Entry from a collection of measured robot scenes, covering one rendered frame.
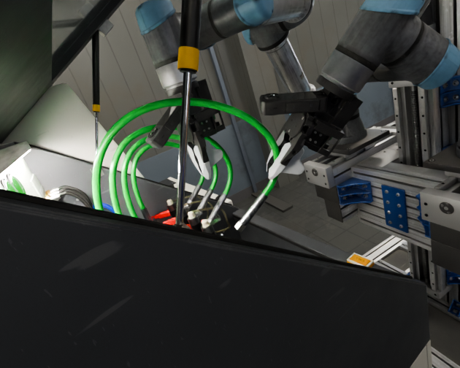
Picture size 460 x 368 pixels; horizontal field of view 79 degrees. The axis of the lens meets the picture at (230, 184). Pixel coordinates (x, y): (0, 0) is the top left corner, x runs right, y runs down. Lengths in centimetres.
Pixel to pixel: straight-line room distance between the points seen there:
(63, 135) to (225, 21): 55
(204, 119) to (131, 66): 240
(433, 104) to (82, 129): 107
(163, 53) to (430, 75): 46
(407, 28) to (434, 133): 65
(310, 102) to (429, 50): 19
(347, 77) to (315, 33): 341
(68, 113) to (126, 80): 206
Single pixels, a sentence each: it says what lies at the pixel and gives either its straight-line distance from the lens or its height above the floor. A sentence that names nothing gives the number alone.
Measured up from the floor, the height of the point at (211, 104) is 140.
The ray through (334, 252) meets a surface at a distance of 78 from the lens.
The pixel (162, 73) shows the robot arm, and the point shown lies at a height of 148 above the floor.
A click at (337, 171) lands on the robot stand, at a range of 119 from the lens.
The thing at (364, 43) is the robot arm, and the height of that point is 142.
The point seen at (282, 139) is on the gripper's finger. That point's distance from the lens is 57.
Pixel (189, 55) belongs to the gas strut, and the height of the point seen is 146.
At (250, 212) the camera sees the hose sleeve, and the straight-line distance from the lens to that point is 59.
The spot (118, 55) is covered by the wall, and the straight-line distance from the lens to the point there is 299.
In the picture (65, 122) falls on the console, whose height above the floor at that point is 145.
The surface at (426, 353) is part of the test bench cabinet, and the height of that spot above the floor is 76.
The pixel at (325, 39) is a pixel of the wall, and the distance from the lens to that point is 400.
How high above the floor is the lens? 144
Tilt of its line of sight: 21 degrees down
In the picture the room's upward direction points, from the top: 19 degrees counter-clockwise
